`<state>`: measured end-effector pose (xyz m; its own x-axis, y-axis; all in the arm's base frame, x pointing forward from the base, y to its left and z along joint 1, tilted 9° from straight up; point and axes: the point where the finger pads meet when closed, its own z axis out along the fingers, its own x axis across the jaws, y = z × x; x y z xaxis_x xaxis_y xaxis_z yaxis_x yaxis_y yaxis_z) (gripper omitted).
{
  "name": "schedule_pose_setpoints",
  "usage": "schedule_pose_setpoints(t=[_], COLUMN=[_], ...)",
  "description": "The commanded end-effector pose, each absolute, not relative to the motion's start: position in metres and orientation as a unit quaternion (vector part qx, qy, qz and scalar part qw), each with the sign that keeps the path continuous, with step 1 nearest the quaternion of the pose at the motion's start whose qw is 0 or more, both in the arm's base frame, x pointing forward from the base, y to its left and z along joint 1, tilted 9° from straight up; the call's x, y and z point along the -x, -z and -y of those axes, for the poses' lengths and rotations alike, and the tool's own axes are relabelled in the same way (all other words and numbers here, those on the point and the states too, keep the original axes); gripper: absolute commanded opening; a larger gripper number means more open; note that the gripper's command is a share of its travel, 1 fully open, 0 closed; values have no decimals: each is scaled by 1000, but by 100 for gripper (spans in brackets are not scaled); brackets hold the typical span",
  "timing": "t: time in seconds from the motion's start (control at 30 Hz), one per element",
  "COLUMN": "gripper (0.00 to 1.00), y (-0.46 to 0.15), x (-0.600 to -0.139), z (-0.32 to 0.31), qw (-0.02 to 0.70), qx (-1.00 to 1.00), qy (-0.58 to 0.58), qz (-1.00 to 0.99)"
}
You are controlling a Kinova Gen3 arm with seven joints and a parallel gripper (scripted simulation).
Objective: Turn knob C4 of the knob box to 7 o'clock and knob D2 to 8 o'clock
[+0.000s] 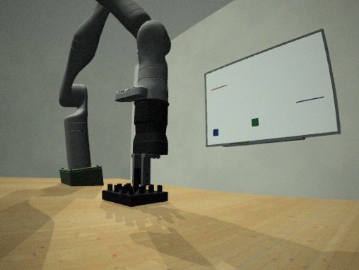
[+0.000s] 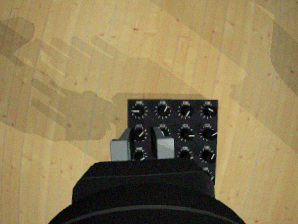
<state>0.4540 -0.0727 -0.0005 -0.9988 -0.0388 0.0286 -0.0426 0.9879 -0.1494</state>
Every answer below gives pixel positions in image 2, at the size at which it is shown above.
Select black knob box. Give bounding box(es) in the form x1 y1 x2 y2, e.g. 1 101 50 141
128 99 218 186

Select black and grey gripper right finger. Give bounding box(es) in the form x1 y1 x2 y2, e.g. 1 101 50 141
151 127 174 159

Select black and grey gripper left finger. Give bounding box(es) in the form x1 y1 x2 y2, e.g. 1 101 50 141
110 128 135 161

